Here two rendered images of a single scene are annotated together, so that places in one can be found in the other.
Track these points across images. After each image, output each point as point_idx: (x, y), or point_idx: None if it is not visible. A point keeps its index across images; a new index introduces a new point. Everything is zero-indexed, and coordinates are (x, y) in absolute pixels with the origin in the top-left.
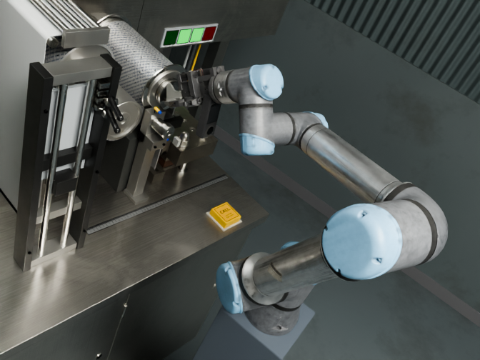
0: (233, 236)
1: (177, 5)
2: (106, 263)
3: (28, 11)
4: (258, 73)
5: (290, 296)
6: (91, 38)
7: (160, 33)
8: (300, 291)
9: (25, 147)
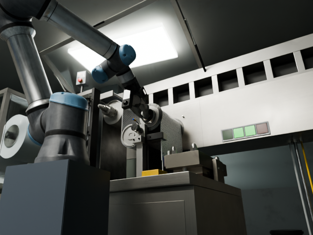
0: (144, 183)
1: (224, 115)
2: None
3: None
4: None
5: (43, 115)
6: (106, 94)
7: (219, 133)
8: (47, 110)
9: None
